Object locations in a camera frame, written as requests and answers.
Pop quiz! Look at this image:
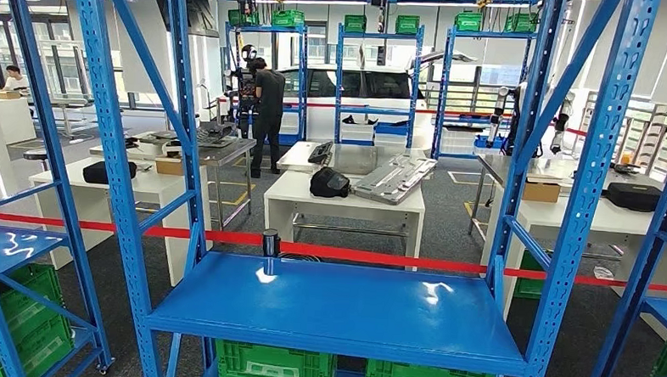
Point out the steel table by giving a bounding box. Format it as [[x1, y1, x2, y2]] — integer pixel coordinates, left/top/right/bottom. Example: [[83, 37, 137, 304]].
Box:
[[273, 139, 440, 240], [468, 152, 667, 265], [87, 125, 257, 233]]

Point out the black hanging monitor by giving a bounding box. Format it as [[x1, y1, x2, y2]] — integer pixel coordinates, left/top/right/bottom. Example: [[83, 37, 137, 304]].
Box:
[[146, 0, 222, 37]]

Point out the silver metal panel part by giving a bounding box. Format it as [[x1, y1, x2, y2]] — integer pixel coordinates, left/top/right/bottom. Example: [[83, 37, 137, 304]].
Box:
[[352, 151, 440, 208]]

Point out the black welding helmet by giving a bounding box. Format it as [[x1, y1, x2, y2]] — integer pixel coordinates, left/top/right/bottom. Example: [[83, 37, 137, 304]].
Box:
[[310, 166, 353, 200]]

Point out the white humanoid robot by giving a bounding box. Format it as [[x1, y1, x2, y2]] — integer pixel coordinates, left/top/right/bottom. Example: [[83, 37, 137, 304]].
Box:
[[484, 78, 579, 162]]

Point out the grey device stack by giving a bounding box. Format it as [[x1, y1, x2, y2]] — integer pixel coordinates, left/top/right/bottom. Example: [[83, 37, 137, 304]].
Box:
[[191, 121, 238, 150]]

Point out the black ribbed round base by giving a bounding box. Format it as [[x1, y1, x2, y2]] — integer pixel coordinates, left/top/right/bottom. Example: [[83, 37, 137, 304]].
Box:
[[277, 251, 323, 264]]

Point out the blue storage bin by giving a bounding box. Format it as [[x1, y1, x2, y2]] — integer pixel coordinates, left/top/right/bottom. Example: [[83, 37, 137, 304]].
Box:
[[473, 133, 508, 151], [373, 121, 409, 137]]

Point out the white car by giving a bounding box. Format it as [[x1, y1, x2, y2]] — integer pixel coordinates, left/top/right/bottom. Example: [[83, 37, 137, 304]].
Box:
[[273, 43, 479, 152]]

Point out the white table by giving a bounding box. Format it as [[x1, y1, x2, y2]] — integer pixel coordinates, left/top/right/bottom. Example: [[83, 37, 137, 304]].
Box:
[[260, 168, 429, 272], [476, 191, 667, 340], [24, 154, 216, 289]]

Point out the black humanoid robot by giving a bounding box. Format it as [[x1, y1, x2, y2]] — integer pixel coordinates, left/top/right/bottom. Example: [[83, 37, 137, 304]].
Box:
[[221, 42, 262, 140]]

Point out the open cardboard box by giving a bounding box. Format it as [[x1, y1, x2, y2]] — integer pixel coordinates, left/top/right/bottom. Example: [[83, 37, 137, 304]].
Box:
[[154, 156, 187, 177], [521, 180, 563, 205]]

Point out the white storage bin stack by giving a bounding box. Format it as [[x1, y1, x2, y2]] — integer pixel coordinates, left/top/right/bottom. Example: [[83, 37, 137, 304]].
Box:
[[440, 127, 480, 155], [373, 132, 409, 149], [340, 121, 375, 142]]

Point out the black plastic grille part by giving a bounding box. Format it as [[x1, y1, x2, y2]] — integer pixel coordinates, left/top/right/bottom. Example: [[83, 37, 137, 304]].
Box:
[[307, 140, 334, 166]]

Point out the red barrier tape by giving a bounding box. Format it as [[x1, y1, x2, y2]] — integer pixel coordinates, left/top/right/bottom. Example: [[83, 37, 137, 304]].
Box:
[[0, 211, 667, 295], [217, 96, 588, 138]]

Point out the person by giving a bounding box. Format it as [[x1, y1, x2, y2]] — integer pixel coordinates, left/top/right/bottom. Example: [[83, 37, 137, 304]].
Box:
[[246, 57, 289, 180], [0, 65, 33, 93]]

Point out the black round stool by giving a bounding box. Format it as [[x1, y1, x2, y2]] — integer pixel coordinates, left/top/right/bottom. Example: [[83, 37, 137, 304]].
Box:
[[22, 148, 49, 170]]

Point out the white slatted rack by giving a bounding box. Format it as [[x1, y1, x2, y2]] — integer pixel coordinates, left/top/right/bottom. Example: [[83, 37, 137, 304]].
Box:
[[579, 91, 667, 180]]

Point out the small black object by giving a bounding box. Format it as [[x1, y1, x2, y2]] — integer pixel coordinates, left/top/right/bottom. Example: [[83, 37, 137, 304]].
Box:
[[612, 160, 642, 177]]

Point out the black zip case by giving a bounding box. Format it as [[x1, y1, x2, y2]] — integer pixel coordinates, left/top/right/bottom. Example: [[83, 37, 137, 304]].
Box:
[[81, 159, 138, 187], [601, 181, 664, 213]]

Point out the ceiling light strip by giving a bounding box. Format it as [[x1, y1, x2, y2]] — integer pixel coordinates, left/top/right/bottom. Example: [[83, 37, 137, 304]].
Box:
[[282, 0, 371, 8], [395, 0, 531, 12]]

